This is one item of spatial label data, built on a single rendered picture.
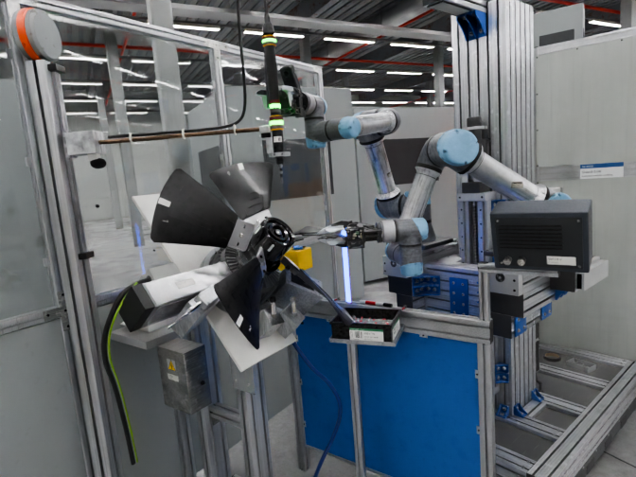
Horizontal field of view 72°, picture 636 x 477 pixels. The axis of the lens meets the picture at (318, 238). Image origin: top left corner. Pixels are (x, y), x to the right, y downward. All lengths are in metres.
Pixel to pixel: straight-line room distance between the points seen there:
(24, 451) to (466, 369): 1.53
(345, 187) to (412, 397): 2.99
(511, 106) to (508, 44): 0.24
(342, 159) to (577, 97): 2.31
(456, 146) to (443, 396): 0.90
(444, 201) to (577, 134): 3.35
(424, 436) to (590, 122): 1.91
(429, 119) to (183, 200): 4.86
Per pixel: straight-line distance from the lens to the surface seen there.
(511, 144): 2.06
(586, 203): 1.46
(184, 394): 1.63
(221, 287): 1.10
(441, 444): 1.88
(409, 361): 1.77
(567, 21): 5.24
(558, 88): 2.93
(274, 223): 1.36
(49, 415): 1.90
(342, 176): 4.47
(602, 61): 2.93
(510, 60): 2.09
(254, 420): 1.61
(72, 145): 1.61
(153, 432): 2.15
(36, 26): 1.68
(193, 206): 1.30
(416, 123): 5.76
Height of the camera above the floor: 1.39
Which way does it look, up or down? 8 degrees down
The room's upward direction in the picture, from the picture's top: 5 degrees counter-clockwise
